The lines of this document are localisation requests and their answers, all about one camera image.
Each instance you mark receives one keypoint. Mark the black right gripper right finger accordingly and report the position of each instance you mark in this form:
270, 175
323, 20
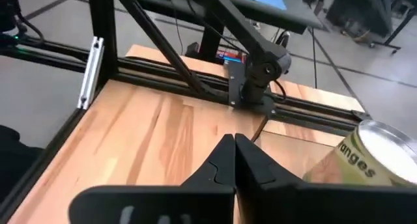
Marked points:
267, 191

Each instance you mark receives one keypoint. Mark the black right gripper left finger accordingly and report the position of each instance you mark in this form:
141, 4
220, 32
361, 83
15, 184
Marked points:
195, 198

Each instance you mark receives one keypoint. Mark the yellow oranges label tin can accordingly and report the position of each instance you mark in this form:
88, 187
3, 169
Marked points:
358, 165

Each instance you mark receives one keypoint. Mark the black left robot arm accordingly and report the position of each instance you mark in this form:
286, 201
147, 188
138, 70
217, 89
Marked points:
260, 67

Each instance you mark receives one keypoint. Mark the red and blue box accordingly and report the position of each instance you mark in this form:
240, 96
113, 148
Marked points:
229, 57

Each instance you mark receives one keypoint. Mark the black monitor stand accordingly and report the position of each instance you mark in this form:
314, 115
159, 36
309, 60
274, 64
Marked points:
210, 41

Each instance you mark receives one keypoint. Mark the black office chair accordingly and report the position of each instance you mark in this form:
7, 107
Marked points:
358, 9

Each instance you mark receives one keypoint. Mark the black device with green light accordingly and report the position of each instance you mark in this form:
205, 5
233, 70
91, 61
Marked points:
8, 15

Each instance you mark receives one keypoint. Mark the silver aluminium bracket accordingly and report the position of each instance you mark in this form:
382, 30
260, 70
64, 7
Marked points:
91, 71

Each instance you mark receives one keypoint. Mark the black aluminium table frame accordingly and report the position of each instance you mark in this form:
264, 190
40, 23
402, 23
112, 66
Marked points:
101, 38

